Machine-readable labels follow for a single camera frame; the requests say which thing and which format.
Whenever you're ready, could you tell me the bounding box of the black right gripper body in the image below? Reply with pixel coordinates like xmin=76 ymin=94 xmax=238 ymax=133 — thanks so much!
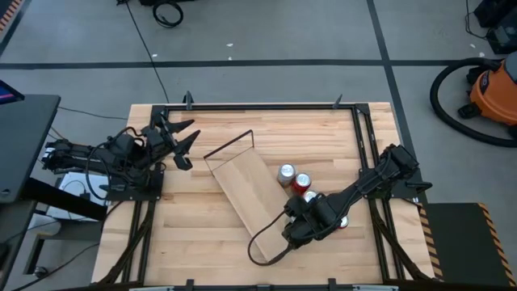
xmin=281 ymin=192 xmax=337 ymax=250

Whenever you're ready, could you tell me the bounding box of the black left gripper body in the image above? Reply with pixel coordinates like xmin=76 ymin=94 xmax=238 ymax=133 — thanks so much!
xmin=145 ymin=120 xmax=179 ymax=160

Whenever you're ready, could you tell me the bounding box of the red Coca-Cola can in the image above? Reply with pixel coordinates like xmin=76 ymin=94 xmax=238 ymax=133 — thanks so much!
xmin=291 ymin=172 xmax=313 ymax=196

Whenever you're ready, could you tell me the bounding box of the pink grapefruit beverage can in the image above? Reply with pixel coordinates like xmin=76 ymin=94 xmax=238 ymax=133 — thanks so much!
xmin=276 ymin=162 xmax=297 ymax=188

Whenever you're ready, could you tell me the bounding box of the white box device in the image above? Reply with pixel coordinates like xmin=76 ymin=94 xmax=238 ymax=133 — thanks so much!
xmin=45 ymin=171 xmax=111 ymax=222

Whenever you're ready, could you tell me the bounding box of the black hazard-striped floor mat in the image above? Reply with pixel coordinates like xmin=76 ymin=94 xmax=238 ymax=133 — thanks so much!
xmin=417 ymin=201 xmax=517 ymax=289

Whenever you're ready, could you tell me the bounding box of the lit computer screen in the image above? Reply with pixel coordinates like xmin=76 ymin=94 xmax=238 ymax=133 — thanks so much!
xmin=0 ymin=78 xmax=26 ymax=106

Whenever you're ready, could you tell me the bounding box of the orange shop vacuum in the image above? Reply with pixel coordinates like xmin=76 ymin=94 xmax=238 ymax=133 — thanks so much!
xmin=429 ymin=57 xmax=517 ymax=148
xmin=458 ymin=51 xmax=517 ymax=127

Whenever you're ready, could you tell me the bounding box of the hazard-striped floor strip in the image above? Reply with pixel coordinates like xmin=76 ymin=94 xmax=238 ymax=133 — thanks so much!
xmin=0 ymin=0 xmax=24 ymax=33

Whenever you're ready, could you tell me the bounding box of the black equipment case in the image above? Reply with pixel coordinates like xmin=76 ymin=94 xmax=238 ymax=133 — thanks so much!
xmin=473 ymin=0 xmax=517 ymax=56

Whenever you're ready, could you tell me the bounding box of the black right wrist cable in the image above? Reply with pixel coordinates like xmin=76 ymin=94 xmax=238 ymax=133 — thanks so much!
xmin=246 ymin=209 xmax=294 ymax=267

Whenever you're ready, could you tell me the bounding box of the wooden tray with wire handles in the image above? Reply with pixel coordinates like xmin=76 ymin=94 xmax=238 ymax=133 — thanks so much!
xmin=203 ymin=129 xmax=302 ymax=264

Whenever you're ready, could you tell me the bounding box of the thin black floor cable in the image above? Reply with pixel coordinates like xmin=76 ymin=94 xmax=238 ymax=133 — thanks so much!
xmin=58 ymin=106 xmax=129 ymax=121

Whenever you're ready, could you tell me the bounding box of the long black floor cable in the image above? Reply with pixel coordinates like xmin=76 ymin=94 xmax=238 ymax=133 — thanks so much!
xmin=116 ymin=0 xmax=170 ymax=104

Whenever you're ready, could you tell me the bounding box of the black metal table frame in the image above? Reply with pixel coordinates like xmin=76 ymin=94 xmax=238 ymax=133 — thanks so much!
xmin=96 ymin=103 xmax=437 ymax=291

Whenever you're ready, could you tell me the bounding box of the coiled black cable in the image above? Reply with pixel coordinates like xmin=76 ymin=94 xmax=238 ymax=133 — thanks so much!
xmin=151 ymin=0 xmax=185 ymax=29

